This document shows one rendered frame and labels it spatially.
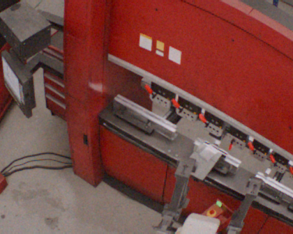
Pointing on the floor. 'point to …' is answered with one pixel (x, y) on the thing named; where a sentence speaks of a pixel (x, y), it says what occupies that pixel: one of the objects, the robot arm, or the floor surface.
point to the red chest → (54, 85)
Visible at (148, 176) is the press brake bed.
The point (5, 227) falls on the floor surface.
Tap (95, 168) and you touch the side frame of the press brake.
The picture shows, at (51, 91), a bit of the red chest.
